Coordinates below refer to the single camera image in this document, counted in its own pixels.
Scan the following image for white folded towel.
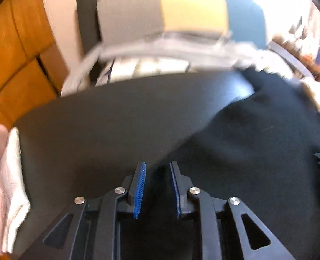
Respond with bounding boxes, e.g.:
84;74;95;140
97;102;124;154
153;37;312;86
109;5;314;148
1;127;31;253

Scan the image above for grey yellow blue sofa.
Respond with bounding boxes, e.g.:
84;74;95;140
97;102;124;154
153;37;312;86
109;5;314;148
96;0;267;49

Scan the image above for grey bed rail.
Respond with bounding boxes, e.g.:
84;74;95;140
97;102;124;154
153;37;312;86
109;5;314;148
60;46;106;96
268;41;312;79

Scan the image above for black padded table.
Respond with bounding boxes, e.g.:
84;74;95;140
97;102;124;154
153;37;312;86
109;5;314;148
12;72;255;260

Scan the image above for wooden wardrobe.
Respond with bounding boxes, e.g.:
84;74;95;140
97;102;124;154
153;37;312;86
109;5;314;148
0;0;68;130

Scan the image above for grey garment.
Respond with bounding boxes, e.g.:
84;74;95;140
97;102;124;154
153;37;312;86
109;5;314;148
100;31;261;68

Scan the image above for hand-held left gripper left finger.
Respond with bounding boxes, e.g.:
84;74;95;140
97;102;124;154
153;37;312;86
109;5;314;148
27;162;147;260

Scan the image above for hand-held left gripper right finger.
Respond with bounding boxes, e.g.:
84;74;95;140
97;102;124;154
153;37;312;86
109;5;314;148
169;161;296;260

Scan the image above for white patterned bedding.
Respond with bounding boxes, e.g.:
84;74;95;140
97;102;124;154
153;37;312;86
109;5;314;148
96;57;193;84

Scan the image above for black rolled mat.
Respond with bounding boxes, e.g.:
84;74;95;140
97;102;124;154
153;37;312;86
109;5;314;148
76;0;102;52

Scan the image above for black knit sweater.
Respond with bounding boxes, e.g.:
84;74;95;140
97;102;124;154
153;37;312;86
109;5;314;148
149;68;320;260

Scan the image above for bright window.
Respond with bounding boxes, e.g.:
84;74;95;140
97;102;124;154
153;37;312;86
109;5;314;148
244;0;312;41

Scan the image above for beige knit cloth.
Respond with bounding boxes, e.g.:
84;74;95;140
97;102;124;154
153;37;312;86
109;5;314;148
298;77;320;130

